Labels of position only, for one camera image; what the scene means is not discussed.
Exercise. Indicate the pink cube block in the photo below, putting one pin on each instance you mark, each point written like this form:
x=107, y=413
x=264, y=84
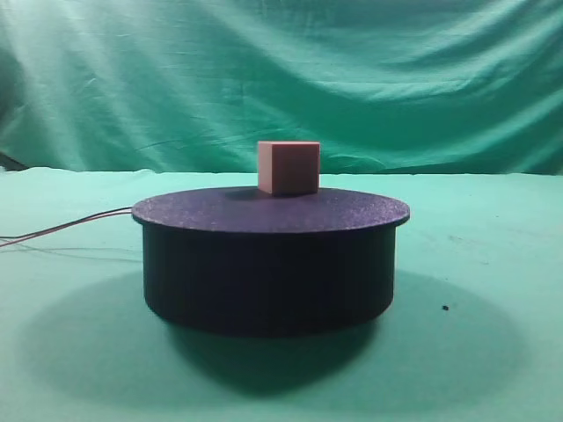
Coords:
x=288, y=167

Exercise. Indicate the black round turntable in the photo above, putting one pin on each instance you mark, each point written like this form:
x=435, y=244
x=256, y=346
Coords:
x=239, y=262

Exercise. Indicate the green backdrop cloth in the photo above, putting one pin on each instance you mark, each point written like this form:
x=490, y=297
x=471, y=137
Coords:
x=383, y=86

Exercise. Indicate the green table cloth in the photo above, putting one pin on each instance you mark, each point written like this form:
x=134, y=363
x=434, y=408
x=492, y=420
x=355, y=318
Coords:
x=474, y=333

